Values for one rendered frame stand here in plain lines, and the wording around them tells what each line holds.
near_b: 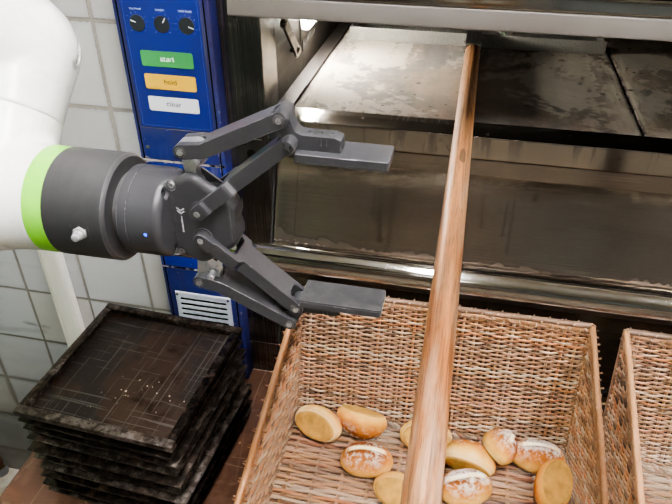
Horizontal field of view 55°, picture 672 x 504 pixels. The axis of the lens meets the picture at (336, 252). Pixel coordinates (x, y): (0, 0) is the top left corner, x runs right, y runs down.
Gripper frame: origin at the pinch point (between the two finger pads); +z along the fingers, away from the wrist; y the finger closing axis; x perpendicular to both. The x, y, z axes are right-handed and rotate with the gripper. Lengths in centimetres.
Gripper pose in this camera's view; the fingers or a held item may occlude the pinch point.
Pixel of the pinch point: (373, 235)
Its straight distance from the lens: 51.0
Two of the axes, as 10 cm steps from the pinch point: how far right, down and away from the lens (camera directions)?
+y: 0.0, 8.2, 5.7
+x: -2.1, 5.5, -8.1
